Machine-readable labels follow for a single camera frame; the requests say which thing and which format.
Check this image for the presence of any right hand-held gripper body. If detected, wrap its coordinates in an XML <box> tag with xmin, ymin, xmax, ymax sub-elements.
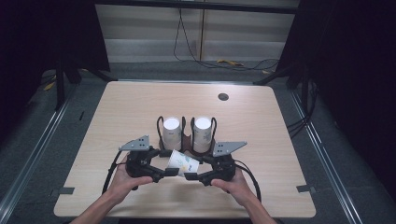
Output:
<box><xmin>211</xmin><ymin>141</ymin><xmax>248</xmax><ymax>182</ymax></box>

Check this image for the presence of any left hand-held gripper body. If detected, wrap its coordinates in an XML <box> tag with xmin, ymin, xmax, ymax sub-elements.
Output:
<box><xmin>119</xmin><ymin>134</ymin><xmax>157</xmax><ymax>178</ymax></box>

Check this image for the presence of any single floral paper cup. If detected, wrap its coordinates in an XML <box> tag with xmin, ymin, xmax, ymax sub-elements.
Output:
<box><xmin>166</xmin><ymin>148</ymin><xmax>201</xmax><ymax>178</ymax></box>

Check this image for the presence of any dark brown double cup holder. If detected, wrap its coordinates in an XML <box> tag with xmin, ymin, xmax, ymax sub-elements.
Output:
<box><xmin>156</xmin><ymin>115</ymin><xmax>218</xmax><ymax>157</ymax></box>

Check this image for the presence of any person's right hand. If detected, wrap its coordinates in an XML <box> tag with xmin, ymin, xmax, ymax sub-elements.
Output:
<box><xmin>211</xmin><ymin>167</ymin><xmax>254</xmax><ymax>207</ymax></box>

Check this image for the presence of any person's left hand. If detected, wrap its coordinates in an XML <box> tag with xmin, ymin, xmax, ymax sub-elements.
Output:
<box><xmin>104</xmin><ymin>155</ymin><xmax>154</xmax><ymax>203</ymax></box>

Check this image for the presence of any grey tape piece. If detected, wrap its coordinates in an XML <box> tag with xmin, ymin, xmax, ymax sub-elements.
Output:
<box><xmin>295</xmin><ymin>184</ymin><xmax>317</xmax><ymax>194</ymax></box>
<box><xmin>58</xmin><ymin>186</ymin><xmax>76</xmax><ymax>196</ymax></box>

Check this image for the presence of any black stand leg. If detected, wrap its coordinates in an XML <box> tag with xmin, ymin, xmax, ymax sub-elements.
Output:
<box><xmin>252</xmin><ymin>63</ymin><xmax>301</xmax><ymax>87</ymax></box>
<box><xmin>92</xmin><ymin>69</ymin><xmax>119</xmax><ymax>83</ymax></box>

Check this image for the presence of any black metal stand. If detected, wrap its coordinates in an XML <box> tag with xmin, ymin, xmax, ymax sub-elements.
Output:
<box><xmin>54</xmin><ymin>59</ymin><xmax>66</xmax><ymax>112</ymax></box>

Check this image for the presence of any black curtain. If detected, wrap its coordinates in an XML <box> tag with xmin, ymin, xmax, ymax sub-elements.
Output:
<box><xmin>0</xmin><ymin>0</ymin><xmax>110</xmax><ymax>138</ymax></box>
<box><xmin>276</xmin><ymin>0</ymin><xmax>396</xmax><ymax>200</ymax></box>

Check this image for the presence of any right hand-held gripper black cable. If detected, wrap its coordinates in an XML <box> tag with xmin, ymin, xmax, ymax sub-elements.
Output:
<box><xmin>233</xmin><ymin>159</ymin><xmax>262</xmax><ymax>203</ymax></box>

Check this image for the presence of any hand-held gripper black cable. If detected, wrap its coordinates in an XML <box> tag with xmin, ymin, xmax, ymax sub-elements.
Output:
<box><xmin>101</xmin><ymin>150</ymin><xmax>123</xmax><ymax>196</ymax></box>
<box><xmin>233</xmin><ymin>159</ymin><xmax>262</xmax><ymax>203</ymax></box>

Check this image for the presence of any left hand-held gripper black cable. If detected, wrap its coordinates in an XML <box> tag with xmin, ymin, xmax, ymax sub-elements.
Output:
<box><xmin>101</xmin><ymin>150</ymin><xmax>123</xmax><ymax>196</ymax></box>

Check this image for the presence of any bundle of black floor cables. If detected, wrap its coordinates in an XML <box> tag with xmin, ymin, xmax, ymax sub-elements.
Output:
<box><xmin>286</xmin><ymin>78</ymin><xmax>319</xmax><ymax>138</ymax></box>

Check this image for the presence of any metal floor rail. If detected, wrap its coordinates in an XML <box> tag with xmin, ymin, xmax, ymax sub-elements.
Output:
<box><xmin>290</xmin><ymin>89</ymin><xmax>363</xmax><ymax>224</ymax></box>
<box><xmin>0</xmin><ymin>90</ymin><xmax>74</xmax><ymax>217</ymax></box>

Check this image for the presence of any black hanging wall cable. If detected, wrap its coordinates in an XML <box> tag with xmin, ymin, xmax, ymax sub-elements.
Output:
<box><xmin>173</xmin><ymin>7</ymin><xmax>280</xmax><ymax>72</ymax></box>

